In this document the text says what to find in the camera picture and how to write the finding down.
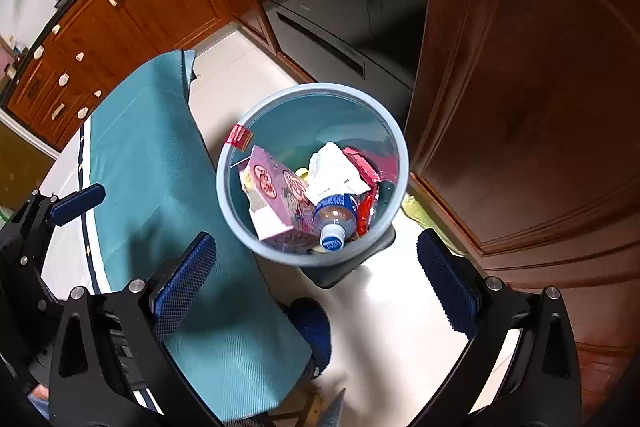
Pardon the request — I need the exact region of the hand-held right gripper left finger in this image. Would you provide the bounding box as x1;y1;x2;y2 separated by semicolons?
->
47;232;218;427

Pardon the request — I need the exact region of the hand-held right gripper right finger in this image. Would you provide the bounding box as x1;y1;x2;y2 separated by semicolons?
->
415;228;583;427

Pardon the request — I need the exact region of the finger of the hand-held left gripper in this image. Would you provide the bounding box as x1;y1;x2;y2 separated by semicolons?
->
0;227;68;308
10;183;106;248

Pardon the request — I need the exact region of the red plastic bag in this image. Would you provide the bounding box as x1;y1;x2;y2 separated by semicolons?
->
357;179;401;238

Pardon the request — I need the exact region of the pink snack box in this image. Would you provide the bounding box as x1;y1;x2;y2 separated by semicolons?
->
240;145;326;253

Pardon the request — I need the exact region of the clear plastic water bottle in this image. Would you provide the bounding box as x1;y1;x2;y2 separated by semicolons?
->
312;192;361;254

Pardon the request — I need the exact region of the red foil snack packet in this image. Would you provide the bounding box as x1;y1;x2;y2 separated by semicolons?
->
342;147;383;192

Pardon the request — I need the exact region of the white paper tissue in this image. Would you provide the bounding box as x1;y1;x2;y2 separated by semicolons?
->
305;142;373;205

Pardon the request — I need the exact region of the blue trash bin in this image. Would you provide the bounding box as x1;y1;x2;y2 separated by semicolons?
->
216;82;412;290

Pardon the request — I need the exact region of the pale yellow floor mat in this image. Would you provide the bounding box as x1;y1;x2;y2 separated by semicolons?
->
400;194;473;258

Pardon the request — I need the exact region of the blue slipper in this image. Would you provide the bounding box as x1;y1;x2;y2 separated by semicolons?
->
290;298;333;380

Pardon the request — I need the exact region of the small red wrapper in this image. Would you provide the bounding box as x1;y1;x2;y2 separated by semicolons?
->
226;125;252;152

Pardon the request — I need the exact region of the brown wooden door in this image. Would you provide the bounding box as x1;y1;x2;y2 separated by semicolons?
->
405;0;640;413

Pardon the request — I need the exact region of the black built-in dishwasher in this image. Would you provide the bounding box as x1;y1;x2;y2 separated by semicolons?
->
262;0;431;82

